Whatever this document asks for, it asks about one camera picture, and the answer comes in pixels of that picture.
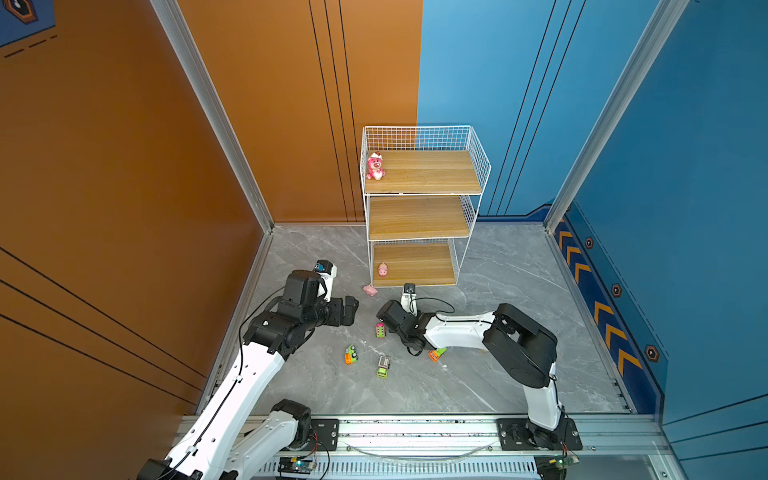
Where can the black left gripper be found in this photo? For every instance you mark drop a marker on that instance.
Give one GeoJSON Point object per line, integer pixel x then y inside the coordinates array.
{"type": "Point", "coordinates": [337, 318]}

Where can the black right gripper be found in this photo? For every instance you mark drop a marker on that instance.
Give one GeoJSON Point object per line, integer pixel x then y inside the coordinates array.
{"type": "Point", "coordinates": [418, 317]}

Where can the white wire wooden shelf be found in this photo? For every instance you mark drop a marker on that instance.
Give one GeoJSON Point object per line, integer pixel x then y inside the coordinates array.
{"type": "Point", "coordinates": [421, 216]}

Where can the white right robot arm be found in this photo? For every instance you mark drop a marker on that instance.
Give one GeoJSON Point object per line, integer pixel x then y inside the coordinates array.
{"type": "Point", "coordinates": [524, 348]}

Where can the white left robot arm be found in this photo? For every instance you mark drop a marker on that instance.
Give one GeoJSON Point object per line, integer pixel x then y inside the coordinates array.
{"type": "Point", "coordinates": [276, 329]}

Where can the green orange toy truck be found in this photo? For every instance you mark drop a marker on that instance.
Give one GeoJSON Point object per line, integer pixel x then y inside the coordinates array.
{"type": "Point", "coordinates": [436, 354]}

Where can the orange green toy car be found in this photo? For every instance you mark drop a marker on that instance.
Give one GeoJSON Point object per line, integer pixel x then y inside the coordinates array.
{"type": "Point", "coordinates": [350, 355]}

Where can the green grey toy truck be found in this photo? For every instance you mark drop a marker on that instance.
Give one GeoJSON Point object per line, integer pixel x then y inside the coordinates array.
{"type": "Point", "coordinates": [383, 366]}

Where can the left green circuit board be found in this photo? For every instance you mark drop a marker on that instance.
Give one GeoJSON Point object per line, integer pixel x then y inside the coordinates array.
{"type": "Point", "coordinates": [295, 467]}

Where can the green circuit board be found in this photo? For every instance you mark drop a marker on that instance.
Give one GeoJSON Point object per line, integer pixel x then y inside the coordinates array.
{"type": "Point", "coordinates": [562, 462]}
{"type": "Point", "coordinates": [295, 467]}

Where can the pink bear toy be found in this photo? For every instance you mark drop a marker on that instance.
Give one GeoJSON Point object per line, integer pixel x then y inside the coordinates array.
{"type": "Point", "coordinates": [375, 169]}

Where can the right green circuit board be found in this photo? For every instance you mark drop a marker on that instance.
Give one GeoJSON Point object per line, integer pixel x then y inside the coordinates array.
{"type": "Point", "coordinates": [562, 462]}

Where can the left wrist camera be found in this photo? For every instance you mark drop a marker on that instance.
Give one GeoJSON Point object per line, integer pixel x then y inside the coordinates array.
{"type": "Point", "coordinates": [328, 272]}

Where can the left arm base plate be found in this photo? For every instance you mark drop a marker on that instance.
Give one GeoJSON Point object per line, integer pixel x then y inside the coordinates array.
{"type": "Point", "coordinates": [323, 432]}

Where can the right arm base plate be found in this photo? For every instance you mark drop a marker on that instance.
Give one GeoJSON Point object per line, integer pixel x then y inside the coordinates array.
{"type": "Point", "coordinates": [521, 435]}

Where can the aluminium front rail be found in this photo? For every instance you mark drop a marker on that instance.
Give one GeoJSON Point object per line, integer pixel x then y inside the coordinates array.
{"type": "Point", "coordinates": [467, 446]}

